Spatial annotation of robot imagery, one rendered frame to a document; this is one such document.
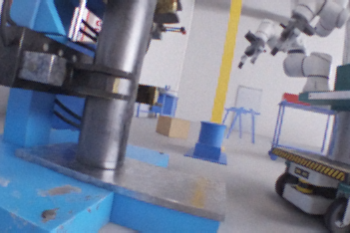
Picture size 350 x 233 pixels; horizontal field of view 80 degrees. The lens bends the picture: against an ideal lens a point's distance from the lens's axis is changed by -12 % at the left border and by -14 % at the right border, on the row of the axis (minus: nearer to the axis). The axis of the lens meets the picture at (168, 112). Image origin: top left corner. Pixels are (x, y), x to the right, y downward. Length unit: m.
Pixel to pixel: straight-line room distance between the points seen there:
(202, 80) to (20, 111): 10.93
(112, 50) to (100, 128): 0.31
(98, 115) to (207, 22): 11.86
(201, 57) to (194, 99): 2.13
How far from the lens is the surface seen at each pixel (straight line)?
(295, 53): 1.80
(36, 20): 0.90
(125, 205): 0.85
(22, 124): 1.24
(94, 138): 0.95
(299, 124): 12.24
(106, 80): 0.79
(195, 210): 0.78
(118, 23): 0.98
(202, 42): 12.27
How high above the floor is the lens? 0.44
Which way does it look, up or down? 1 degrees down
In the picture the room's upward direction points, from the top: 11 degrees clockwise
